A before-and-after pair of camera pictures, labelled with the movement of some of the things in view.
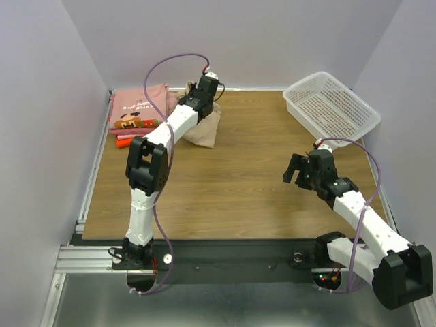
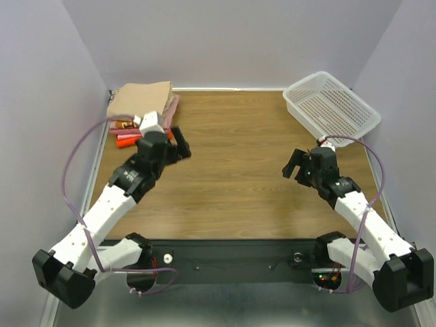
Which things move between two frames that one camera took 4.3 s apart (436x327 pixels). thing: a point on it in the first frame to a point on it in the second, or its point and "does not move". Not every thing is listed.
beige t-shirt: x=204 y=133 to x=136 y=99
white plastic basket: x=327 y=107 does not move
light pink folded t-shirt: x=122 y=136 does not move
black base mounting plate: x=229 y=261 does not move
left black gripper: x=191 y=91 to x=182 y=144
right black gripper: x=303 y=174 does not move
